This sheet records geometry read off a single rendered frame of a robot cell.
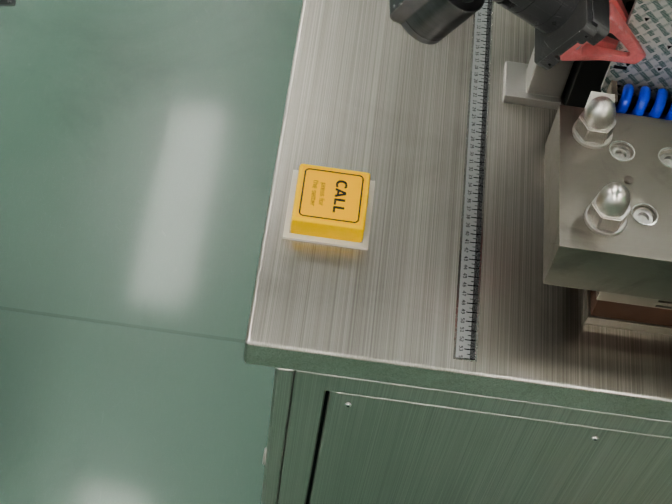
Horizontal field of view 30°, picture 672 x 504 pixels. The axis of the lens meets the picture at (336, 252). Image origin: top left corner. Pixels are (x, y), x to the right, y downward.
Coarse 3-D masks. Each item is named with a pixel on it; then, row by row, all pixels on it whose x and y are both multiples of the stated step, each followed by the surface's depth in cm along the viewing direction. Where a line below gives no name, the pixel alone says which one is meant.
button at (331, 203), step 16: (304, 176) 121; (320, 176) 121; (336, 176) 121; (352, 176) 121; (368, 176) 122; (304, 192) 120; (320, 192) 120; (336, 192) 120; (352, 192) 120; (368, 192) 121; (304, 208) 119; (320, 208) 119; (336, 208) 119; (352, 208) 119; (304, 224) 118; (320, 224) 118; (336, 224) 118; (352, 224) 118; (352, 240) 120
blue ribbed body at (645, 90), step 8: (624, 88) 115; (632, 88) 115; (648, 88) 115; (624, 96) 115; (632, 96) 115; (640, 96) 115; (648, 96) 115; (656, 96) 115; (664, 96) 115; (616, 104) 116; (624, 104) 115; (632, 104) 116; (640, 104) 115; (648, 104) 116; (656, 104) 115; (664, 104) 115; (624, 112) 115; (632, 112) 116; (640, 112) 115; (648, 112) 117; (656, 112) 115; (664, 112) 116
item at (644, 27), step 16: (640, 0) 109; (656, 0) 108; (640, 16) 110; (656, 16) 110; (640, 32) 112; (656, 32) 111; (624, 48) 113; (656, 48) 113; (624, 64) 115; (640, 64) 115; (656, 64) 115; (608, 80) 117; (624, 80) 117; (640, 80) 117; (656, 80) 116
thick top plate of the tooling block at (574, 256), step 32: (640, 128) 114; (576, 160) 111; (608, 160) 112; (640, 160) 112; (544, 192) 116; (576, 192) 109; (640, 192) 110; (544, 224) 114; (576, 224) 107; (640, 224) 108; (544, 256) 112; (576, 256) 107; (608, 256) 106; (640, 256) 106; (608, 288) 110; (640, 288) 110
